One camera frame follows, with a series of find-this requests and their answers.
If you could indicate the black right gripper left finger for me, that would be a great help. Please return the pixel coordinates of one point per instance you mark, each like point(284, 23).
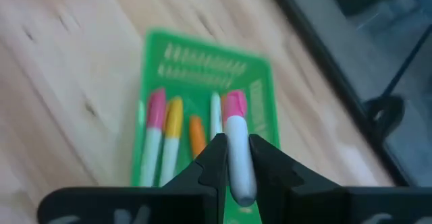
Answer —
point(189, 200)

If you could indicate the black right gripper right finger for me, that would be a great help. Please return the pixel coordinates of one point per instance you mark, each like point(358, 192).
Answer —
point(303, 200)

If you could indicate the orange cap white marker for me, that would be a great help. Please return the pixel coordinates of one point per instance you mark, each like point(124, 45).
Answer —
point(197, 136)

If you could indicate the yellow cap white marker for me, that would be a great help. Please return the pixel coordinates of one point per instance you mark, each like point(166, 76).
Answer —
point(172, 136)

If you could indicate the pink cap white marker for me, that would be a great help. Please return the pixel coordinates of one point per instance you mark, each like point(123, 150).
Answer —
point(239, 149)
point(153, 133)

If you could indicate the black cap white marker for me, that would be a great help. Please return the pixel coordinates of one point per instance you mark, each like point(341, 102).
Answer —
point(216, 116)

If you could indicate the green plastic basket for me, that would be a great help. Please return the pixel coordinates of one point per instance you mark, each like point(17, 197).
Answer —
point(202, 65)

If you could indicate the black clamp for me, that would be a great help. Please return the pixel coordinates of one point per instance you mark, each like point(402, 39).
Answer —
point(384, 112)

